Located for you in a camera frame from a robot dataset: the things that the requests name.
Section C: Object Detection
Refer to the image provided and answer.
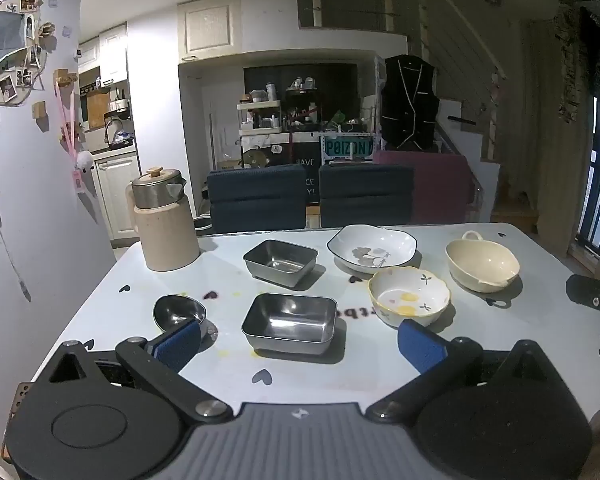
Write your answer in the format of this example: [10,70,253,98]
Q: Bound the beige kettle with steel lid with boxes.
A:
[126,166,201,272]

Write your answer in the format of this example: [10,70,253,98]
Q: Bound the yellow-rimmed floral bowl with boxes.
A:
[368,266,451,329]

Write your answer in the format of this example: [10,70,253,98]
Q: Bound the black lettered board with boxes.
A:
[287,142,326,206]

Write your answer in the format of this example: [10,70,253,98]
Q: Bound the dark blue chair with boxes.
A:
[206,163,308,235]
[318,163,415,229]

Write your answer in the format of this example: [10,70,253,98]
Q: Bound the white shelf rack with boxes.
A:
[237,100,283,136]

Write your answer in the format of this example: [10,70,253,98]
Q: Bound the rectangular steel bowl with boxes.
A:
[243,239,319,289]
[241,293,339,357]

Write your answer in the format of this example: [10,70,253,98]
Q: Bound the white kitchen base cabinet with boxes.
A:
[91,152,141,241]

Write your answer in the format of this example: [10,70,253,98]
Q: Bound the teal licence plate sign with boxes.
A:
[321,133,374,165]

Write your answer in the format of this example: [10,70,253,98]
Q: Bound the pink lanyard with plush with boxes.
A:
[55,67,95,196]

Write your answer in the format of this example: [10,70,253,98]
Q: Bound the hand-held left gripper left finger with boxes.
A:
[47,319,233,422]

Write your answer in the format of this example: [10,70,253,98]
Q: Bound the photo collage wall decor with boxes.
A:
[0,0,58,126]

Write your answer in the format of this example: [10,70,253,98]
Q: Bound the maroon chair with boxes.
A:
[373,151,473,226]

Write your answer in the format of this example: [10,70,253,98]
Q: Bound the cream bowl with handles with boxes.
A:
[445,230,522,293]

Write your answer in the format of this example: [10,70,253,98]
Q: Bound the black vest with white trim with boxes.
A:
[380,55,440,151]

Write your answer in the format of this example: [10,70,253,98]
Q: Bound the cream handled bowl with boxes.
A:
[326,224,419,275]

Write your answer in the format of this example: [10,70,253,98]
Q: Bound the small round steel bowl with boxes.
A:
[153,294,207,333]

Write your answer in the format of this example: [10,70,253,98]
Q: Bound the white kitchen wall cabinet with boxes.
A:
[99,22,129,86]

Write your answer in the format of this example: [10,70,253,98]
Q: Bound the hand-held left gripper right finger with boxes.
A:
[365,319,556,423]

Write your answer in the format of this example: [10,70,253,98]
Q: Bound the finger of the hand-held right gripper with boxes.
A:
[566,274,600,311]

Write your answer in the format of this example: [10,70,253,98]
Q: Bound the white upper cabinet door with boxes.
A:
[178,0,242,61]

